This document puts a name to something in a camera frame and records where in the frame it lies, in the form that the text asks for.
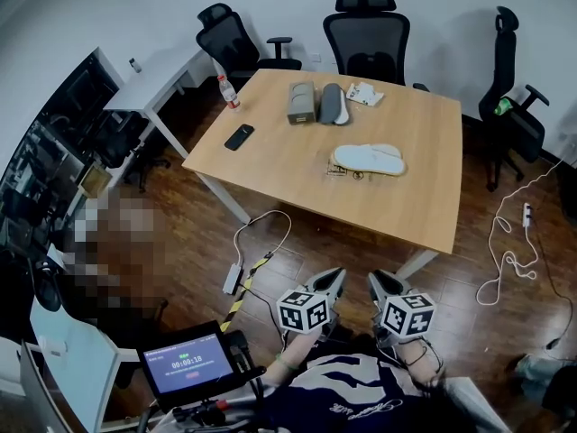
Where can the black swivel chair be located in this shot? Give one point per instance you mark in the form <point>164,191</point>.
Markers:
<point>119,142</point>

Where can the white side desk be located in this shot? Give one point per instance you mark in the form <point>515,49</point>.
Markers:
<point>149,88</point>

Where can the open wooden box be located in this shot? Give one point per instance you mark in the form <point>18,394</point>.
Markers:
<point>94,181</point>

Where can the grey cardboard box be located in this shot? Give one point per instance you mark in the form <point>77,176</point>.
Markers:
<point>301,102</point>

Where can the black mesh office chair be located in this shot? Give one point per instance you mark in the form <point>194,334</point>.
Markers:
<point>225,39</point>
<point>367,34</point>
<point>502,61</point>

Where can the person's right forearm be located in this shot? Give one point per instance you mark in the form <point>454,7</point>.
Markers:
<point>421,359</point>

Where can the green packet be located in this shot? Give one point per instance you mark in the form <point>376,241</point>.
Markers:
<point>503,106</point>

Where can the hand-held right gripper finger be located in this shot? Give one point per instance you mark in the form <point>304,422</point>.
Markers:
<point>394,284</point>
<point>376,293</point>

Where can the small dark bottle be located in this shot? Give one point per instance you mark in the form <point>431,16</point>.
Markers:
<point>134,64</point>

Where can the black smartphone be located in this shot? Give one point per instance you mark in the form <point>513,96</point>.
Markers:
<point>239,137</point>

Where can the green wristband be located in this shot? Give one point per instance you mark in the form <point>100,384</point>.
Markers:
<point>286,362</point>

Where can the black monitor with lit screen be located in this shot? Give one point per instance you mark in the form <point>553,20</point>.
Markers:
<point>187,365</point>

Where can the white slipper with beige sole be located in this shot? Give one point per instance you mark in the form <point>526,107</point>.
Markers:
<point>390,149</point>
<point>360,158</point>

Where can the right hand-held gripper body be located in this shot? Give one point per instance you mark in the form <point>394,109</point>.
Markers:
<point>408,314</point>

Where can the dark glass partition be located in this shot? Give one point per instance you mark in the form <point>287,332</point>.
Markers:
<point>45,129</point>

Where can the clear water bottle red label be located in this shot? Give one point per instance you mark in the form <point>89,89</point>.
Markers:
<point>229,93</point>

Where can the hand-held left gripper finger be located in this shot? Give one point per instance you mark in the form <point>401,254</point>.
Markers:
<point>322,282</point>
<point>339,291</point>

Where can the person's left forearm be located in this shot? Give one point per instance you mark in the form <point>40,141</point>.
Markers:
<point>293,354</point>

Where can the white wall socket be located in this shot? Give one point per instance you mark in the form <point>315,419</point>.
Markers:
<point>316,56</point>

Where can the white printed packet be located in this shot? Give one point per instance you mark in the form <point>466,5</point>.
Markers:
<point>365,94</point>

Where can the clear plastic wrapper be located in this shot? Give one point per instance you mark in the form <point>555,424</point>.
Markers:
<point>347,175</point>

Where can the white power adapter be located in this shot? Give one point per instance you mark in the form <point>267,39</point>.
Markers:
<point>233,279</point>

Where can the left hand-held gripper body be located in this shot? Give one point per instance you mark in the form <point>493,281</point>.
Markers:
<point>302,311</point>

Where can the yellow black striped tape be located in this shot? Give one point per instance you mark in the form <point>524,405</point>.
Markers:
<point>243,291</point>

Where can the black wrist tie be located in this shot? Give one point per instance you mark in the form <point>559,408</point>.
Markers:
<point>426,350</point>

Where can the navy and grey printed shirt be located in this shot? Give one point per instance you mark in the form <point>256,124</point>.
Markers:
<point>351,386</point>

